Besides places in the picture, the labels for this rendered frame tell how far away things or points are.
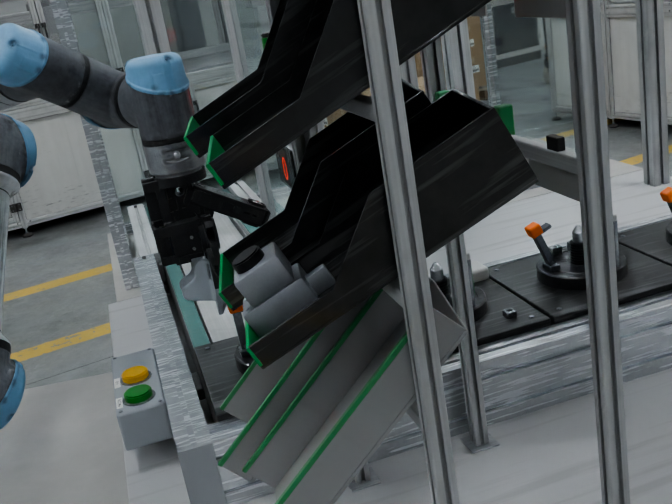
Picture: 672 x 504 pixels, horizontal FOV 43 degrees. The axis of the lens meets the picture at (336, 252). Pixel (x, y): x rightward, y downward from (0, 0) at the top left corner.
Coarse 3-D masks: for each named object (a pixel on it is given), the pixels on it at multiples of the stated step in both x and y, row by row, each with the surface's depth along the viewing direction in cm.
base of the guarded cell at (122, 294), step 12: (612, 168) 228; (624, 168) 226; (636, 168) 224; (528, 192) 220; (540, 192) 218; (108, 240) 243; (132, 240) 239; (132, 252) 228; (120, 276) 210; (120, 288) 201; (132, 288) 199; (168, 288) 195; (120, 300) 193
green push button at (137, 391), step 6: (144, 384) 123; (132, 390) 122; (138, 390) 121; (144, 390) 121; (150, 390) 121; (126, 396) 120; (132, 396) 120; (138, 396) 120; (144, 396) 120; (150, 396) 121; (126, 402) 121; (132, 402) 120; (138, 402) 120
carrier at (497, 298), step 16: (432, 272) 128; (480, 272) 139; (448, 288) 129; (480, 288) 137; (496, 288) 136; (480, 304) 126; (496, 304) 130; (512, 304) 129; (528, 304) 128; (480, 320) 125; (496, 320) 124; (512, 320) 123; (528, 320) 123; (544, 320) 122; (480, 336) 120; (496, 336) 120
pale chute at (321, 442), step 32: (384, 320) 85; (448, 320) 72; (352, 352) 86; (384, 352) 85; (448, 352) 73; (320, 384) 86; (352, 384) 87; (384, 384) 73; (288, 416) 87; (320, 416) 88; (352, 416) 74; (384, 416) 74; (288, 448) 88; (320, 448) 74; (352, 448) 75; (288, 480) 88; (320, 480) 75; (352, 480) 76
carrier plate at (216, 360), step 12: (204, 348) 132; (216, 348) 131; (228, 348) 131; (204, 360) 128; (216, 360) 127; (228, 360) 127; (204, 372) 124; (216, 372) 123; (228, 372) 123; (216, 384) 120; (228, 384) 119; (216, 396) 116; (216, 408) 113
